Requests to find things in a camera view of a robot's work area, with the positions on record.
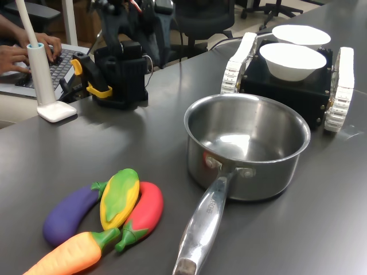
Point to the purple toy aubergine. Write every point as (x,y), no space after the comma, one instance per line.
(68,215)

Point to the person's left hand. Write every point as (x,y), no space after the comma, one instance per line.
(51,46)

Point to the person's right hand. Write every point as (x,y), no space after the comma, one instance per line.
(14,58)

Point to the black and yellow clip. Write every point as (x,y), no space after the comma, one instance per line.
(93,74)

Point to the white upright pole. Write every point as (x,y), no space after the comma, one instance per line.
(69,23)

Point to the silver laptop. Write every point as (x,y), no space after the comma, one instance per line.
(64,66)

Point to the black chair wheel base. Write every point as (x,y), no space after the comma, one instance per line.
(276,7)

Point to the grey office chair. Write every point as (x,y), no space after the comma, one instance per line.
(37,11)

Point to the white bowl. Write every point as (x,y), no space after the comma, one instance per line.
(292,63)
(301,34)

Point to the black white-tracked small vehicle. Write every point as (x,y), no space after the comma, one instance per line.
(286,94)

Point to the yellow green toy corn cob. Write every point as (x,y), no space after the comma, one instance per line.
(119,197)

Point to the red toy chilli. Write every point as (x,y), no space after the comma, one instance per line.
(147,209)

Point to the clear tape strip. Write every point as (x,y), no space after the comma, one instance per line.
(354,134)

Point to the orange toy carrot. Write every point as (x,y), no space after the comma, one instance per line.
(74,255)

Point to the white post with square foot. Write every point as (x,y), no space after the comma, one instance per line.
(43,80)

